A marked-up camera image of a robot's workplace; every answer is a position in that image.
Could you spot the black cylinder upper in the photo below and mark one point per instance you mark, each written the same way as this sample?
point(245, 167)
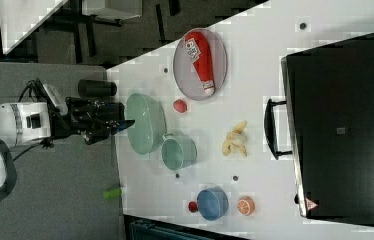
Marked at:
point(93, 88)

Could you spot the plush strawberry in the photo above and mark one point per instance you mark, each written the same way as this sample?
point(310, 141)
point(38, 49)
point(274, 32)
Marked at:
point(180, 106)

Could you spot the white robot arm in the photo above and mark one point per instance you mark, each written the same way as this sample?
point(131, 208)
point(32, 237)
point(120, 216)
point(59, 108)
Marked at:
point(31, 124)

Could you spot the green plush object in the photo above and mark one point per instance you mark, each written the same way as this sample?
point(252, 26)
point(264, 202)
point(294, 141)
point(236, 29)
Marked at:
point(112, 193)

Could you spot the green colander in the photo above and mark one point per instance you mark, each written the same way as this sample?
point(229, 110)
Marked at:
point(146, 134)

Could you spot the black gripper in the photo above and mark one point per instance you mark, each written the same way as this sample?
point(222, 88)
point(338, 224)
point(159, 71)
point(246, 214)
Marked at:
point(94, 120)

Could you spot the green mug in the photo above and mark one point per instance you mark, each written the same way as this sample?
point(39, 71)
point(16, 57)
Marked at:
point(178, 151)

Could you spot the grey round plate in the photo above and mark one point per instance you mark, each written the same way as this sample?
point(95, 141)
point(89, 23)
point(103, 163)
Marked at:
point(185, 75)

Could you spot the plush orange slice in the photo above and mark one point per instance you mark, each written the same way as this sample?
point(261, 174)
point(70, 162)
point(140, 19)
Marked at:
point(246, 205)

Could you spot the peeled plush banana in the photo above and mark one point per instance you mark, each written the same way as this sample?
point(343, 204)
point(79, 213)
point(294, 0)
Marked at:
point(235, 140)

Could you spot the small red plush fruit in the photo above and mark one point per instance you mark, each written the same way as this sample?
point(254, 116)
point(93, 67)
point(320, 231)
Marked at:
point(192, 206)

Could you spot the blue cup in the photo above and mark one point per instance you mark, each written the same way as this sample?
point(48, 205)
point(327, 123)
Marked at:
point(212, 203)

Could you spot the black toaster oven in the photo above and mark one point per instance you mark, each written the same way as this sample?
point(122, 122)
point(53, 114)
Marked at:
point(329, 98)

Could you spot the red plush ketchup bottle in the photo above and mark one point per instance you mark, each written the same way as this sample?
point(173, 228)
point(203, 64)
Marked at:
point(199, 53)

